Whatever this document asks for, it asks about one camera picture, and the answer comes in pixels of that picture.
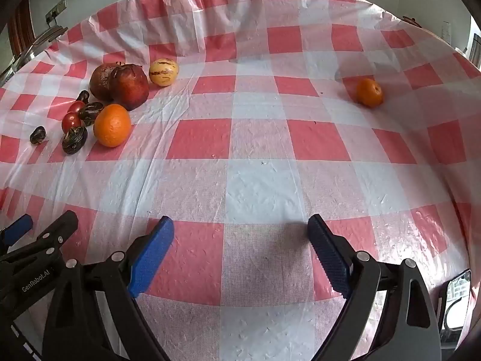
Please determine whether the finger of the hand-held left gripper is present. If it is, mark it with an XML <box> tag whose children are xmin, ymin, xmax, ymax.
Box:
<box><xmin>0</xmin><ymin>214</ymin><xmax>34</xmax><ymax>252</ymax></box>
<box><xmin>0</xmin><ymin>211</ymin><xmax>79</xmax><ymax>271</ymax></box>

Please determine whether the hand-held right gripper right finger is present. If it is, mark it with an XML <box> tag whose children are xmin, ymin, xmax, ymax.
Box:
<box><xmin>307</xmin><ymin>214</ymin><xmax>442</xmax><ymax>361</ymax></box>

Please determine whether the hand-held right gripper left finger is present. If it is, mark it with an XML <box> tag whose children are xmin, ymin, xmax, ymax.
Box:
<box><xmin>43</xmin><ymin>216</ymin><xmax>175</xmax><ymax>361</ymax></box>

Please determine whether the large orange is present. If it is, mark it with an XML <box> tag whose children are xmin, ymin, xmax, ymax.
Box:
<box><xmin>93</xmin><ymin>104</ymin><xmax>132</xmax><ymax>148</ymax></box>

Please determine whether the dark red pomegranate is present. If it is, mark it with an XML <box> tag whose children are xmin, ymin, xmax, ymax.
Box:
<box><xmin>89</xmin><ymin>63</ymin><xmax>118</xmax><ymax>103</ymax></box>

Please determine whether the small orange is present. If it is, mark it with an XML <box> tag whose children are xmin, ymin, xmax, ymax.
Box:
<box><xmin>356</xmin><ymin>77</ymin><xmax>384</xmax><ymax>108</ymax></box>

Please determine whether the yellow striped melon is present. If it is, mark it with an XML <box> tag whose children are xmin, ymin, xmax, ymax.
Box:
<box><xmin>149</xmin><ymin>58</ymin><xmax>179</xmax><ymax>87</ymax></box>

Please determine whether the red white checkered tablecloth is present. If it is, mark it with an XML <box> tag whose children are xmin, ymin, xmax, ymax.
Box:
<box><xmin>0</xmin><ymin>0</ymin><xmax>481</xmax><ymax>361</ymax></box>

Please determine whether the smartphone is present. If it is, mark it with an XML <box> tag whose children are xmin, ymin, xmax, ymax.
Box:
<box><xmin>440</xmin><ymin>269</ymin><xmax>472</xmax><ymax>343</ymax></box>

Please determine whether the brown wooden door frame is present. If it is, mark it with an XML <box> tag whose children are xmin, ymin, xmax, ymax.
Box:
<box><xmin>9</xmin><ymin>0</ymin><xmax>32</xmax><ymax>57</ymax></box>

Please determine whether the wall socket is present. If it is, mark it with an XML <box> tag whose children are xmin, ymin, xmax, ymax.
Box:
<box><xmin>46</xmin><ymin>0</ymin><xmax>67</xmax><ymax>23</ymax></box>

